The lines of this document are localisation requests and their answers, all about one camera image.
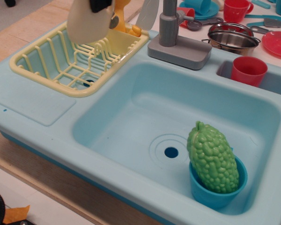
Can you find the red plate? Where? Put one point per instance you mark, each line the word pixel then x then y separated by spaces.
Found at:
pixel 271 41

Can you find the grey toy faucet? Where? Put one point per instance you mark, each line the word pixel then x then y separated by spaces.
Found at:
pixel 169 46

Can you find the steel pot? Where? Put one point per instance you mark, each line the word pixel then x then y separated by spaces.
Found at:
pixel 232 37

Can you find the yellow dish drying rack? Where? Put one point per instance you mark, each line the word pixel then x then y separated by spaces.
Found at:
pixel 76 70

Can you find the grey toy spatula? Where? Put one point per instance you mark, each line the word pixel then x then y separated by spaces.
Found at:
pixel 268 22

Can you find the green bitter melon toy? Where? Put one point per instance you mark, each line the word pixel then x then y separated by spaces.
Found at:
pixel 212 159

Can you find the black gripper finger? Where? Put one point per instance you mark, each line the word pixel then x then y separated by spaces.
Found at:
pixel 98 5

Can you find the white toy knife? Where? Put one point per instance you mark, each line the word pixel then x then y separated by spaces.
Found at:
pixel 147 15

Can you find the orange tape piece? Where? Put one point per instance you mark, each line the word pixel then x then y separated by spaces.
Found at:
pixel 16 214

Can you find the light blue toy sink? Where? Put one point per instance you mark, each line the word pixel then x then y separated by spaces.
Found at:
pixel 130 136

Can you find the red cup in tray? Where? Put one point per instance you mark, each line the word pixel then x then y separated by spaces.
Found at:
pixel 248 70

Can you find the blue plate with cup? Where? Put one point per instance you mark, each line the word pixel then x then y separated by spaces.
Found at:
pixel 204 9

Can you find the blue plastic cup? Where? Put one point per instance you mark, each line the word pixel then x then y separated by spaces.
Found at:
pixel 212 199

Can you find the grey toy spoon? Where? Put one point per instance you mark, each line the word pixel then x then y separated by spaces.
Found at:
pixel 196 25

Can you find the blue toy utensil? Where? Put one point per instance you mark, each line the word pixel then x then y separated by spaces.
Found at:
pixel 261 17

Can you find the yellow toy utensil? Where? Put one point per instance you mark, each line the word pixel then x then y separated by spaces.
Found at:
pixel 121 26

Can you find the red mug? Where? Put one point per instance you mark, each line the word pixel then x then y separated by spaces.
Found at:
pixel 234 11

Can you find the cream detergent bottle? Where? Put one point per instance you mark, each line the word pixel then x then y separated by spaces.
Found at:
pixel 84 26

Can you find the small red cup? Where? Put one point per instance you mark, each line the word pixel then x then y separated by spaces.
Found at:
pixel 188 12

